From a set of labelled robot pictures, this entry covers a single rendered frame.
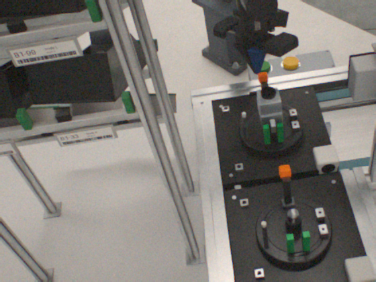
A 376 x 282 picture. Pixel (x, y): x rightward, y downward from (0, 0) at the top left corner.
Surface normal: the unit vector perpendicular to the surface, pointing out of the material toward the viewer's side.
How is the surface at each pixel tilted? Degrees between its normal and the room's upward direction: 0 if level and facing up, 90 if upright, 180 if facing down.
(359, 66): 0
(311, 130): 0
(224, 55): 90
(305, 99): 0
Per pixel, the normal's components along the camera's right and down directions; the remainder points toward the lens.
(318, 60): -0.12, -0.65
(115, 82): 0.99, -0.03
